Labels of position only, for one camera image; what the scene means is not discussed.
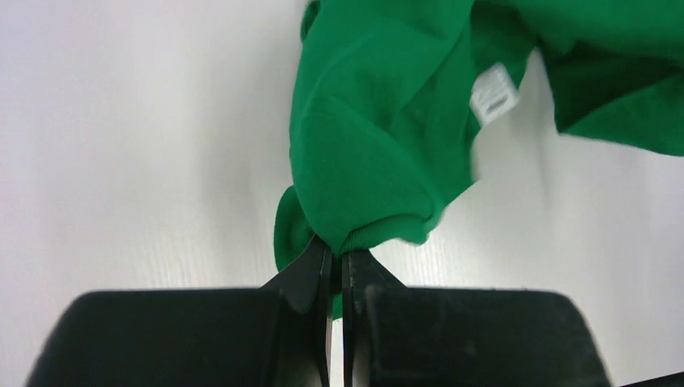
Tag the green t shirt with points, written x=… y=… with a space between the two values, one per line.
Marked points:
x=390 y=96

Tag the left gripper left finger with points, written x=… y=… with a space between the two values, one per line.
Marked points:
x=276 y=335

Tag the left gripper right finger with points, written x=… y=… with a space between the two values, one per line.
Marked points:
x=396 y=335

